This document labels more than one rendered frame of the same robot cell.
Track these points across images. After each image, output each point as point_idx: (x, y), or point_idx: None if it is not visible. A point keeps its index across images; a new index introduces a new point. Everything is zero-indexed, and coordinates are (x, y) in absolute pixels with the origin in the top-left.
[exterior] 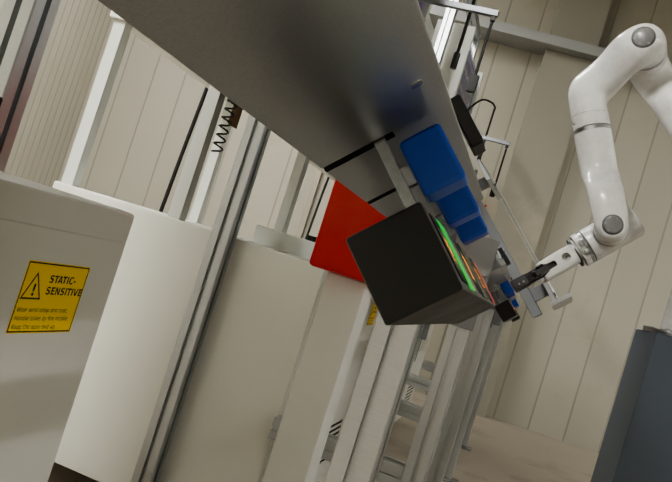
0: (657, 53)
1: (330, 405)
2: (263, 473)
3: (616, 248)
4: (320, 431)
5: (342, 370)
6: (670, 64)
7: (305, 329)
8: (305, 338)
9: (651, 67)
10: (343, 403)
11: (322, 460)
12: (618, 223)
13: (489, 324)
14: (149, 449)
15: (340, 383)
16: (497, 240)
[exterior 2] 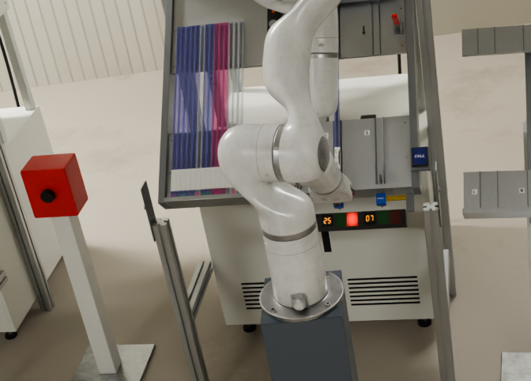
0: None
1: (67, 264)
2: (221, 291)
3: (312, 186)
4: (68, 273)
5: (65, 250)
6: None
7: (201, 213)
8: (205, 218)
9: (276, 0)
10: (396, 262)
11: (387, 303)
12: None
13: (424, 224)
14: None
15: (70, 255)
16: (141, 188)
